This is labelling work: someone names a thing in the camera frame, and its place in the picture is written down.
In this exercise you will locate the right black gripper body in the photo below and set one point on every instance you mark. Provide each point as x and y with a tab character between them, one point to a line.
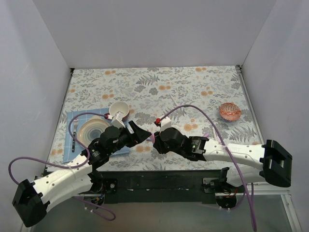
158	145

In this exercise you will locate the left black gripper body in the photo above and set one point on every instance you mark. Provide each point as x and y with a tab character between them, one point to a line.
132	134

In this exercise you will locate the pink highlighter pen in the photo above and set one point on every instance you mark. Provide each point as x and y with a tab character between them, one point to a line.
152	138

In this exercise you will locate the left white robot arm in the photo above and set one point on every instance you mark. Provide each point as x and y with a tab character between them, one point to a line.
33	199

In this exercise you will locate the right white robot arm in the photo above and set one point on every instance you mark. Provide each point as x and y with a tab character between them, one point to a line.
270	162

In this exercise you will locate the white pen green tip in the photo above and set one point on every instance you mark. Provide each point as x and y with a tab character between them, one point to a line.
214	133

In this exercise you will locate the beige ringed plate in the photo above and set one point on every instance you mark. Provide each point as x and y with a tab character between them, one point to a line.
91	130

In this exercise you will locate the white and red mug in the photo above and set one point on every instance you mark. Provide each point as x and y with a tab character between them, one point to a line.
118	107

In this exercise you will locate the silver fork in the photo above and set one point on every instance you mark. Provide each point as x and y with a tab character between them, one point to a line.
75	125

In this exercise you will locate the floral tablecloth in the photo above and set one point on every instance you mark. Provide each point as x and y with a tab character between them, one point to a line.
199	92

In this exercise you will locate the red patterned bowl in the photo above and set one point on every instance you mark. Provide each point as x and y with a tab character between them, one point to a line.
229	111

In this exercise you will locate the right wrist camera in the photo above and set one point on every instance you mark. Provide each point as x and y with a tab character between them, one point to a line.
163	124

